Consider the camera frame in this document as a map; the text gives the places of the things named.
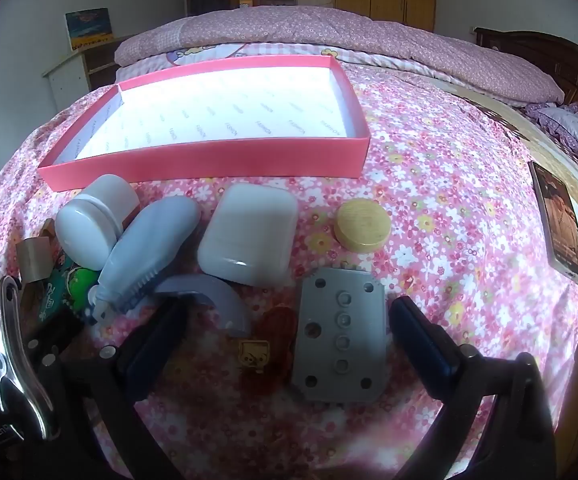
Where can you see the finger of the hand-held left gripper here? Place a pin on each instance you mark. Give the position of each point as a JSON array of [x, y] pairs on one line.
[[44, 340]]

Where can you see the smartphone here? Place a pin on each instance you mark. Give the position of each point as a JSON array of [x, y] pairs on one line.
[[561, 225]]

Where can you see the blue and yellow picture book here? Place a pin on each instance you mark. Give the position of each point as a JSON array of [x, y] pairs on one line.
[[89, 27]]

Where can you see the blue grey correction tape dispenser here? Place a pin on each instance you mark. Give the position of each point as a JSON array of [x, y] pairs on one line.
[[144, 250]]

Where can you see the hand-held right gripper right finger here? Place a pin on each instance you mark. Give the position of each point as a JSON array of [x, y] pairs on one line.
[[419, 340]]

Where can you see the green printed card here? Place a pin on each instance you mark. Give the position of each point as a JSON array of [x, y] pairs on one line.
[[56, 295]]

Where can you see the white bottle with orange label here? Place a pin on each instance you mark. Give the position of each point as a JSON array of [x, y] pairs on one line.
[[86, 225]]

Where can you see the purple frilled pillow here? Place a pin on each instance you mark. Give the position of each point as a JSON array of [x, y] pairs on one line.
[[576, 132]]

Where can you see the cartoon printed checked sheet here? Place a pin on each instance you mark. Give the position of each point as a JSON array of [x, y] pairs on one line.
[[199, 52]]

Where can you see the wooden puzzle piece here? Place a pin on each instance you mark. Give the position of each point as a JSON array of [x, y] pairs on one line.
[[34, 257]]

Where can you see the metal spring clip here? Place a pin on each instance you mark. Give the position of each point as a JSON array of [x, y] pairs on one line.
[[6, 360]]

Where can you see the grey perforated plastic plate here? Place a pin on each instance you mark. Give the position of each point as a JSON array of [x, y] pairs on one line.
[[364, 340]]

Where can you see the round wooden lid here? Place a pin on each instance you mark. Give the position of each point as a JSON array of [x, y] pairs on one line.
[[361, 225]]

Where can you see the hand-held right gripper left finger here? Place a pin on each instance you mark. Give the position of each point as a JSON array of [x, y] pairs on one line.
[[154, 340]]

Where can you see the pink floral bedsheet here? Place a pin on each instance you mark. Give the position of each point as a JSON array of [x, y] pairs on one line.
[[444, 210]]

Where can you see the white side shelf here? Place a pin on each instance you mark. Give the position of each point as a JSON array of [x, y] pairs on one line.
[[69, 80]]

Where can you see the dark wooden headboard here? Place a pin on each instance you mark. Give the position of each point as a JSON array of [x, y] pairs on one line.
[[559, 60]]

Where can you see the pink cardboard box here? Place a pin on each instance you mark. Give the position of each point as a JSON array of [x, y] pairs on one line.
[[219, 160]]

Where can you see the beige mat with brown print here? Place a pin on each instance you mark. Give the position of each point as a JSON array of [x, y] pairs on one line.
[[519, 130]]

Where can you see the blue grey curved plastic piece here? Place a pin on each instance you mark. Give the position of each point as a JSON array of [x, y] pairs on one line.
[[229, 305]]

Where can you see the red translucent toy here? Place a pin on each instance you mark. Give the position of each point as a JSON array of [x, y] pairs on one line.
[[279, 330]]

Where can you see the pink folded quilt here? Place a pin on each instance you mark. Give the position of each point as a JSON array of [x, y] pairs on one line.
[[369, 35]]

